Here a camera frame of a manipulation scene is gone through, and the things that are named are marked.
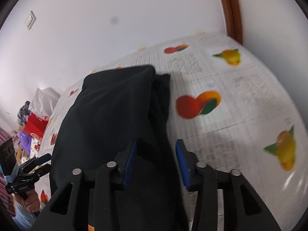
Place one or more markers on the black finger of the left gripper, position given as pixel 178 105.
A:
pixel 41 171

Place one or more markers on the purple plush toy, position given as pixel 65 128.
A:
pixel 25 142

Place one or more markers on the brown wooden door frame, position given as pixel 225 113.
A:
pixel 232 18

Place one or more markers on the black long-sleeve sweatshirt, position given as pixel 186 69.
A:
pixel 113 108

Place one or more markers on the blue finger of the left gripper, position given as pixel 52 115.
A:
pixel 36 161

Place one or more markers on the blue jeans of person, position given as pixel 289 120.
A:
pixel 23 219

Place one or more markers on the plaid clothes in bag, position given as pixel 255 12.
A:
pixel 23 114

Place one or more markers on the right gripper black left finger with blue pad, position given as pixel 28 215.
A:
pixel 91 193

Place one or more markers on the fruit print white tablecloth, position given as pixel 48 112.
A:
pixel 256 127

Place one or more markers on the white wall light switch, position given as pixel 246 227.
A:
pixel 30 20

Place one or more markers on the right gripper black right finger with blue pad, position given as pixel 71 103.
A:
pixel 225 201

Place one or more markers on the person's left hand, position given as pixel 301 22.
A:
pixel 31 203

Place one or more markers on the white paper shopping bag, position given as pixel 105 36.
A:
pixel 43 103

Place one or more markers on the red paper shopping bag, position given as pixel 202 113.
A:
pixel 35 127

